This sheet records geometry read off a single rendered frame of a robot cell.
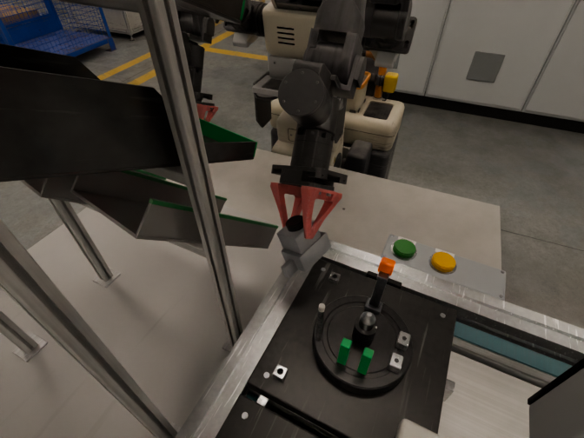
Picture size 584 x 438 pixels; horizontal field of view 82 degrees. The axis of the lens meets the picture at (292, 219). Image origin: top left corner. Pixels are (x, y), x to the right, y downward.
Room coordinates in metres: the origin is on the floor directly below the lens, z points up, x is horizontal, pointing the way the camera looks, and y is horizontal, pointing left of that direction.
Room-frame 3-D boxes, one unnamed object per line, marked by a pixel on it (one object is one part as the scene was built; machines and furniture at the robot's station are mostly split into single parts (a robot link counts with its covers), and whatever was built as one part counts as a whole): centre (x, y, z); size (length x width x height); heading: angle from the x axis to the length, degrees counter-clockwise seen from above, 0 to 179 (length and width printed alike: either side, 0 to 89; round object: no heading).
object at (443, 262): (0.38, -0.27, 0.96); 0.04 x 0.04 x 0.02
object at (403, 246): (0.41, -0.21, 0.96); 0.04 x 0.04 x 0.02
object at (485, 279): (0.38, -0.27, 0.93); 0.21 x 0.07 x 0.06; 64
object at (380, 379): (0.23, -0.10, 0.98); 0.14 x 0.14 x 0.02
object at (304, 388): (0.23, -0.10, 0.96); 0.24 x 0.24 x 0.02; 64
